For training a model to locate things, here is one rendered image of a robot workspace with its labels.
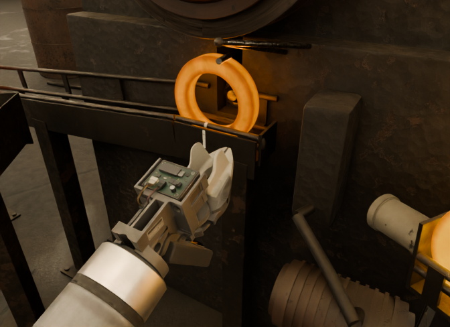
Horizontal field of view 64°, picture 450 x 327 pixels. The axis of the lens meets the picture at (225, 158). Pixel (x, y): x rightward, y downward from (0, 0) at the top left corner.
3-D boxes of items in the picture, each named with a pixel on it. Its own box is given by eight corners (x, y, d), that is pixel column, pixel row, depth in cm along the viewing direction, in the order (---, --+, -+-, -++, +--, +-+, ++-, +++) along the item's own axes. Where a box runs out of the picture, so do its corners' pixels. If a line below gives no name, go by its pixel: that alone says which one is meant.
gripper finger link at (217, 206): (239, 179, 50) (205, 229, 45) (240, 186, 51) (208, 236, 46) (210, 169, 52) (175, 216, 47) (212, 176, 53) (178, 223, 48)
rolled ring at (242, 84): (255, 63, 64) (262, 58, 66) (170, 50, 72) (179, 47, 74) (251, 154, 73) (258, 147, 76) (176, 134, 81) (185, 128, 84)
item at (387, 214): (392, 221, 59) (397, 189, 57) (442, 253, 52) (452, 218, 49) (363, 232, 57) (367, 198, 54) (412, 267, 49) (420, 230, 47)
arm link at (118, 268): (155, 333, 40) (94, 295, 45) (179, 294, 43) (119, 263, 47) (126, 299, 34) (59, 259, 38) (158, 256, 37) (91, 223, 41)
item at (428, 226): (441, 269, 53) (457, 206, 49) (444, 272, 53) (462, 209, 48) (404, 287, 51) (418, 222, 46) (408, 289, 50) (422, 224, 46)
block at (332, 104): (307, 190, 79) (321, 84, 67) (343, 201, 76) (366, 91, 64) (288, 218, 71) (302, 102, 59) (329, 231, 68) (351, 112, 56)
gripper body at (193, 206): (210, 169, 43) (149, 252, 36) (221, 212, 49) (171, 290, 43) (160, 153, 47) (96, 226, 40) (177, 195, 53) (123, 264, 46)
